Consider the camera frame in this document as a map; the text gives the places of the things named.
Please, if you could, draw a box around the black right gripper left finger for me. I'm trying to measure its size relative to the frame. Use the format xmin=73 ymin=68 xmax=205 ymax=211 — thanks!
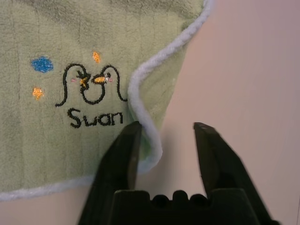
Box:
xmin=77 ymin=120 xmax=143 ymax=225

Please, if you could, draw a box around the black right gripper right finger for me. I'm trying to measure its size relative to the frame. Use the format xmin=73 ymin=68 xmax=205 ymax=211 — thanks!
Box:
xmin=193 ymin=121 xmax=280 ymax=225

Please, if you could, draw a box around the green towel with swan print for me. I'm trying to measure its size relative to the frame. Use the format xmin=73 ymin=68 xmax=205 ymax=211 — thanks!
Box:
xmin=0 ymin=0 xmax=217 ymax=203

